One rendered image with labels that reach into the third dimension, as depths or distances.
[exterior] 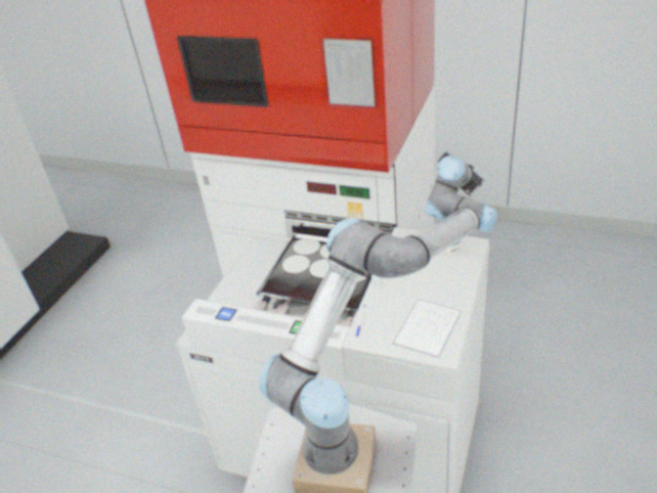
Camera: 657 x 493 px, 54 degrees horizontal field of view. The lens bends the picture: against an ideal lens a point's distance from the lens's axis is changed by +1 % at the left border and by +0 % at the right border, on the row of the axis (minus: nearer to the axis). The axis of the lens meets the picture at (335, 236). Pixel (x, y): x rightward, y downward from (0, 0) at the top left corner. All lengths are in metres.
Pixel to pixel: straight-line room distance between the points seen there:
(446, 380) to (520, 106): 2.11
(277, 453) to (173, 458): 1.17
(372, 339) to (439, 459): 0.50
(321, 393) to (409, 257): 0.41
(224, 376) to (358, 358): 0.55
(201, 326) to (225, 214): 0.67
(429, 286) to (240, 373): 0.70
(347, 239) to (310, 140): 0.64
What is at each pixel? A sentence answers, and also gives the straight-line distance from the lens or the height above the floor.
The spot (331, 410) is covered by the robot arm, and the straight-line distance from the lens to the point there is 1.62.
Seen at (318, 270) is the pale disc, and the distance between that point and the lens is 2.31.
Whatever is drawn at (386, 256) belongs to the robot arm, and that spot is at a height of 1.36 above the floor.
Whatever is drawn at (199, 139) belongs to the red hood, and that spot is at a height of 1.29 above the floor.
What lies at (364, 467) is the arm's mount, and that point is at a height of 0.87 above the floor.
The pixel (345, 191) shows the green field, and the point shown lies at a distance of 2.35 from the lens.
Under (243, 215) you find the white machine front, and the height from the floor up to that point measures 0.92.
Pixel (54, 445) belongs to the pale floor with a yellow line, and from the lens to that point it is 3.30.
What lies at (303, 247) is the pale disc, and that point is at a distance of 2.42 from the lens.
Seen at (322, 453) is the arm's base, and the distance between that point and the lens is 1.74.
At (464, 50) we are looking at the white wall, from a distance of 3.62.
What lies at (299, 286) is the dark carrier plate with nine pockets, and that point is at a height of 0.90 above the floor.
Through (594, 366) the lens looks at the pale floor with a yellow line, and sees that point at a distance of 3.27.
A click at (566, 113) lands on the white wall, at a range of 3.71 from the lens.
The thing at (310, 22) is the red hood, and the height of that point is 1.74.
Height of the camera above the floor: 2.37
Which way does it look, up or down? 37 degrees down
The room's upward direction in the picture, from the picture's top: 6 degrees counter-clockwise
